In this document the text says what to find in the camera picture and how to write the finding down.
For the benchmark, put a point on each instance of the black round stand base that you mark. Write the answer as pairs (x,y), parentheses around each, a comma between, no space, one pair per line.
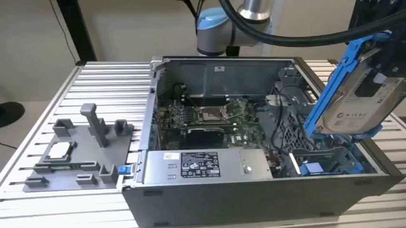
(11,114)

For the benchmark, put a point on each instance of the hard disk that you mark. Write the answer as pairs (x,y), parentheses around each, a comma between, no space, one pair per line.
(349,114)

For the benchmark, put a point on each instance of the grey parts rack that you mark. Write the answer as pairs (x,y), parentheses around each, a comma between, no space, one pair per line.
(82,147)

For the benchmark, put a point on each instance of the CPU socket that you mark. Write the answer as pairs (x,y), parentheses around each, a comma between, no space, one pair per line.
(212,114)

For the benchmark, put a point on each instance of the black metal post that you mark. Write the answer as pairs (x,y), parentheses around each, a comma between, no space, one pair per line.
(78,31)

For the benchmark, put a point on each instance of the blue case latch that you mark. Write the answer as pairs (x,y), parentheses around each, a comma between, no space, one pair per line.
(124,170)

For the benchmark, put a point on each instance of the open black PC case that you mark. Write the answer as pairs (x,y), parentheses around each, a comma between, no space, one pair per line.
(222,204)

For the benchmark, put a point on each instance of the silver CPU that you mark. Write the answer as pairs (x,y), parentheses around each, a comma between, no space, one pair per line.
(59,150)

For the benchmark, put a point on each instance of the silver power supply unit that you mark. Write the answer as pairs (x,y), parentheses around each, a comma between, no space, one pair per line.
(229,166)

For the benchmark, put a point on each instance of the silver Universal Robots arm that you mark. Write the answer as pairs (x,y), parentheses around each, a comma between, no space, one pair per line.
(216,40)

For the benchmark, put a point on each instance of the black graphics card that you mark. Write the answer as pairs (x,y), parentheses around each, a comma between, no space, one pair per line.
(205,137)

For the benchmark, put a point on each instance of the green motherboard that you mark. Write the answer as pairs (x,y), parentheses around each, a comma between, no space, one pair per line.
(245,133)

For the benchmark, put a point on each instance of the grey metal disk bay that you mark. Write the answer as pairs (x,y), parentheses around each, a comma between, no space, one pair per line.
(292,135)

